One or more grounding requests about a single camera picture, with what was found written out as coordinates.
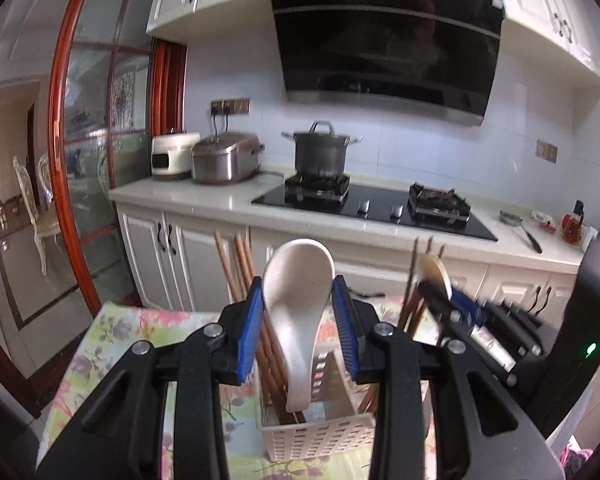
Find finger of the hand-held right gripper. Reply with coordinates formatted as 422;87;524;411
451;289;547;357
419;280;521;386

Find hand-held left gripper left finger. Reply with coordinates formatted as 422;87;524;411
35;275;267;480

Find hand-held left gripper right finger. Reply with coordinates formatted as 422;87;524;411
331;274;567;480

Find white ceramic spoon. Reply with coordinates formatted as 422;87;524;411
261;238;336;412
416;254;454;306

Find white plastic lattice basket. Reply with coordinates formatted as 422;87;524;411
256;345;382;464

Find amber oil bottle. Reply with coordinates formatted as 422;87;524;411
561;200;585;246

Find pink floral cloth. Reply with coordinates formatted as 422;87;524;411
557;445;598;480

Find white base cabinets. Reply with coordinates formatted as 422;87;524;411
115;202;581;321

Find black glass gas hob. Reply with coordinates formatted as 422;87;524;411
251;172;500;242

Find beige stone countertop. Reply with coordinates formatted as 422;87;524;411
109;170;586;268

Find silver rice cooker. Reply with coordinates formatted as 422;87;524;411
190;131;266;185

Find dark grey lidded stockpot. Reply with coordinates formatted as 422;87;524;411
281;120;363;178

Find white rice cooker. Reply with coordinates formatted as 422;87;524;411
151;132;202;181

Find white carved dining chair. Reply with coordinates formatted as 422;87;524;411
37;154;51;201
12;156;63;276

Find black glass range hood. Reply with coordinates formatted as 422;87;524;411
266;0;506;127

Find red framed glass sliding door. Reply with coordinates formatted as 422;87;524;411
47;0;188;321

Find cardboard boxes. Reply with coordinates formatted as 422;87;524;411
0;192;26;231

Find brass triple wall outlet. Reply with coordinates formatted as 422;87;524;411
210;99;251;116

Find red wooden door frame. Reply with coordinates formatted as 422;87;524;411
0;305;56;418

